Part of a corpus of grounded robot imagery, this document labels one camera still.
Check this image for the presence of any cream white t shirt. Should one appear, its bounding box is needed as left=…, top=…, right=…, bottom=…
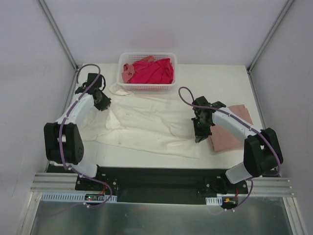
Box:
left=79, top=83, right=211, bottom=159

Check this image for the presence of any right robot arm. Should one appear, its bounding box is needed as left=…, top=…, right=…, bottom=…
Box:
left=192, top=96, right=283, bottom=194

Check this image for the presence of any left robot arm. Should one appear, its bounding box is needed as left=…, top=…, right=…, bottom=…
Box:
left=44, top=73, right=111, bottom=190

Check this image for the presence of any folded pink t shirt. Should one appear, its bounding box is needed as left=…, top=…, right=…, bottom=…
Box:
left=210, top=104, right=253, bottom=153

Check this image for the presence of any salmon t shirt in basket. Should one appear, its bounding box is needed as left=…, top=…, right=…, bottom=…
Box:
left=121, top=55, right=155, bottom=83

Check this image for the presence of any white plastic laundry basket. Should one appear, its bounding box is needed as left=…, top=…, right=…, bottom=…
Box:
left=116, top=52, right=177, bottom=91

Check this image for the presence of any red t shirt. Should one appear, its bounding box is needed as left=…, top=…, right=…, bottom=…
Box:
left=129, top=58, right=174, bottom=84

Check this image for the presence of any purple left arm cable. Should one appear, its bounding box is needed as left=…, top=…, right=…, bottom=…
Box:
left=55, top=63, right=113, bottom=217

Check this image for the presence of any right white cable duct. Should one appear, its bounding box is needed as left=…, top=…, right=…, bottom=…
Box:
left=205, top=196, right=223, bottom=206

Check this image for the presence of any white cable duct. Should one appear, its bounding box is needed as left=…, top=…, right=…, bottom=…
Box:
left=205, top=196, right=223, bottom=206
left=41, top=192, right=117, bottom=203

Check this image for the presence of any aluminium rail front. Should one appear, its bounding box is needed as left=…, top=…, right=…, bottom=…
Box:
left=30, top=172, right=296, bottom=198

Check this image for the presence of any left white cable duct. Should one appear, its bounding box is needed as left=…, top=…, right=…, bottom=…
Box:
left=41, top=192, right=117, bottom=203

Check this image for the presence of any left aluminium frame post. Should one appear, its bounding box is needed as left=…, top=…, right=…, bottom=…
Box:
left=36, top=0, right=81, bottom=71

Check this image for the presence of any aluminium frame post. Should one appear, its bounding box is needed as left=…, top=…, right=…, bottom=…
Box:
left=246, top=0, right=296, bottom=73
left=36, top=0, right=81, bottom=71

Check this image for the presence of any right aluminium frame post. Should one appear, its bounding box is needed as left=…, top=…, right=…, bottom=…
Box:
left=246, top=0, right=296, bottom=73

